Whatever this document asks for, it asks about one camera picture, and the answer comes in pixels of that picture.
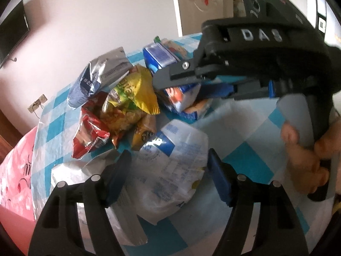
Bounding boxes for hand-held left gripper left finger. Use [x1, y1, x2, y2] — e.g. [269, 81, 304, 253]
[28, 149, 132, 256]

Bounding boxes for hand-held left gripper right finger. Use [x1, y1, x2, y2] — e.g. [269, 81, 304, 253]
[208, 148, 309, 256]

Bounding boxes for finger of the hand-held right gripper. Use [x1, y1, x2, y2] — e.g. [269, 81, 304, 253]
[198, 76, 276, 101]
[152, 48, 230, 91]

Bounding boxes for blue biscuit packet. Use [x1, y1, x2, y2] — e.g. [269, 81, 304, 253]
[157, 83, 214, 122]

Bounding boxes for white printed plastic bag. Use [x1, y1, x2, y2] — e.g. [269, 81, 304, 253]
[51, 119, 210, 247]

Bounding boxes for red snack bag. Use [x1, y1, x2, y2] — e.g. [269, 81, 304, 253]
[71, 99, 111, 160]

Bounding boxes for person's right hand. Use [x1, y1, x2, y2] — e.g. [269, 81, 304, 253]
[280, 117, 341, 195]

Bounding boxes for blue white checkered tablecloth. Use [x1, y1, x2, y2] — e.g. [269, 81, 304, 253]
[32, 32, 341, 256]

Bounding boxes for yellow green snack bag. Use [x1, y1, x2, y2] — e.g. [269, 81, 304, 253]
[101, 64, 160, 139]

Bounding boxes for small yellow snack packet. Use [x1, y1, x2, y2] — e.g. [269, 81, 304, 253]
[130, 113, 157, 151]

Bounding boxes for white door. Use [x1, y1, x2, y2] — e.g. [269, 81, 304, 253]
[170, 0, 235, 36]

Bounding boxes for silver blue snack bag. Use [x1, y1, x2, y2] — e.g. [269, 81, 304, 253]
[67, 47, 134, 108]

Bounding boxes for pink printed blanket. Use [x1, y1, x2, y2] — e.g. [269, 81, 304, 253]
[0, 127, 40, 256]

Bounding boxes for white wall socket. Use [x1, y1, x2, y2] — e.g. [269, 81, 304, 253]
[27, 94, 48, 112]

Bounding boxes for black wall television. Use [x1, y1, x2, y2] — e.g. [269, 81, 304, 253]
[0, 0, 30, 68]

